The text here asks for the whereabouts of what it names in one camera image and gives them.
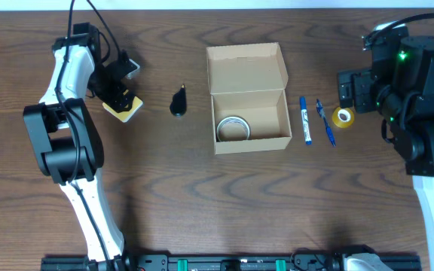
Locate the yellow sticky note pad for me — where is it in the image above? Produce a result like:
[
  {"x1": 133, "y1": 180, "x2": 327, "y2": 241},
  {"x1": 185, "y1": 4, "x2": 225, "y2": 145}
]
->
[{"x1": 102, "y1": 97, "x2": 144, "y2": 123}]

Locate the white tape roll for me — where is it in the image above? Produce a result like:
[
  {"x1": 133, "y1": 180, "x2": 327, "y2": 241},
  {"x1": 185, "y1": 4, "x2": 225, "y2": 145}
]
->
[{"x1": 215, "y1": 116, "x2": 251, "y2": 142}]

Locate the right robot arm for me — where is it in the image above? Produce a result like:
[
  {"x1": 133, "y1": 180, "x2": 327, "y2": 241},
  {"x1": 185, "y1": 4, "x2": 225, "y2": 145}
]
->
[{"x1": 338, "y1": 22, "x2": 434, "y2": 270}]

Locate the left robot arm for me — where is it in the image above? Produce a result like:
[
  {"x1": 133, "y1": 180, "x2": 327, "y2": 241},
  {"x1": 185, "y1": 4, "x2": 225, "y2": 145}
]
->
[{"x1": 23, "y1": 23, "x2": 143, "y2": 270}]

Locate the small yellow tape roll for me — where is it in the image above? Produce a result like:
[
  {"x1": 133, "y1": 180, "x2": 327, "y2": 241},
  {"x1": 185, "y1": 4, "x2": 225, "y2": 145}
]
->
[{"x1": 332, "y1": 107, "x2": 355, "y2": 129}]

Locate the blue ballpoint pen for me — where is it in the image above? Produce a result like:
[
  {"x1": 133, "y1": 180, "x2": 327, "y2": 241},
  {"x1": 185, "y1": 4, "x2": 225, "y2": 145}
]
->
[{"x1": 316, "y1": 99, "x2": 336, "y2": 147}]

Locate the blue and white marker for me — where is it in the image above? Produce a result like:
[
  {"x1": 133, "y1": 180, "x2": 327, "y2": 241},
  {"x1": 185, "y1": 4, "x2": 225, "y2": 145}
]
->
[{"x1": 299, "y1": 96, "x2": 312, "y2": 145}]

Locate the black teardrop-shaped object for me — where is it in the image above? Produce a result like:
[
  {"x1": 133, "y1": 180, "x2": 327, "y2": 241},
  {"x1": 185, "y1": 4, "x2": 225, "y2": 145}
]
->
[{"x1": 170, "y1": 84, "x2": 187, "y2": 117}]

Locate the open cardboard box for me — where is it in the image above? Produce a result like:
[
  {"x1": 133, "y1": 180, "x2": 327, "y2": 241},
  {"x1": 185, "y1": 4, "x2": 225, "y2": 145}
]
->
[{"x1": 206, "y1": 43, "x2": 292, "y2": 154}]

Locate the right black cable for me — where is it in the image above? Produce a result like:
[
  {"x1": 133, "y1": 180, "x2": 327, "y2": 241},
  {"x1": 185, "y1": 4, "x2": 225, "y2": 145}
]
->
[{"x1": 363, "y1": 12, "x2": 434, "y2": 42}]

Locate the black cable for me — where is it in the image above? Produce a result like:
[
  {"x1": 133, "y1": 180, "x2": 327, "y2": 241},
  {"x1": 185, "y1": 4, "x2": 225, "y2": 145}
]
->
[
  {"x1": 53, "y1": 0, "x2": 124, "y2": 271},
  {"x1": 363, "y1": 12, "x2": 434, "y2": 42}
]

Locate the left black cable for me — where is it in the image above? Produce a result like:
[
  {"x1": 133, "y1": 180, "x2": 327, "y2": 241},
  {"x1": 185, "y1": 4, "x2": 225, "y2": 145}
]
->
[{"x1": 53, "y1": 0, "x2": 124, "y2": 271}]

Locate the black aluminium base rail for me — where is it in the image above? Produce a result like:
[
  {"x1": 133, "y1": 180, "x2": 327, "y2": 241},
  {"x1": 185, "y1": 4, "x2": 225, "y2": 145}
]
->
[{"x1": 40, "y1": 252, "x2": 423, "y2": 271}]

